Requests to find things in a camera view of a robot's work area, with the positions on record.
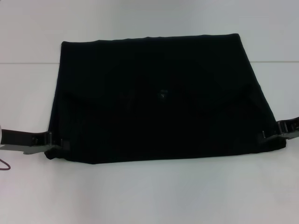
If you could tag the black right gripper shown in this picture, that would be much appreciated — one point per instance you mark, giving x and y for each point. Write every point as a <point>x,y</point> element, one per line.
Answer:
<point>290,130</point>

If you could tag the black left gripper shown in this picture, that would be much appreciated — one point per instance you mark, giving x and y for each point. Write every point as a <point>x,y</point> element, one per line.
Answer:
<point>21,141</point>

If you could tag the black t-shirt with white print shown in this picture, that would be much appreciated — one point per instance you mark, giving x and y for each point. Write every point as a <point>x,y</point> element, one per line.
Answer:
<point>163,105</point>

